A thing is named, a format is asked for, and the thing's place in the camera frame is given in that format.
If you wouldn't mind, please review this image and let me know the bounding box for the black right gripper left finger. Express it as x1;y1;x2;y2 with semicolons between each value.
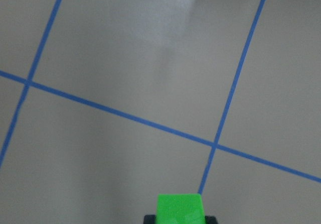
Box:
143;214;156;224

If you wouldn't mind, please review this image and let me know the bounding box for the green toy block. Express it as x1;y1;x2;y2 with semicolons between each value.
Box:
155;193;206;224

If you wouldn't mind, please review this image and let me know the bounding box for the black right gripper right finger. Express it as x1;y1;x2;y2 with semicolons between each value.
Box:
205;215;217;224

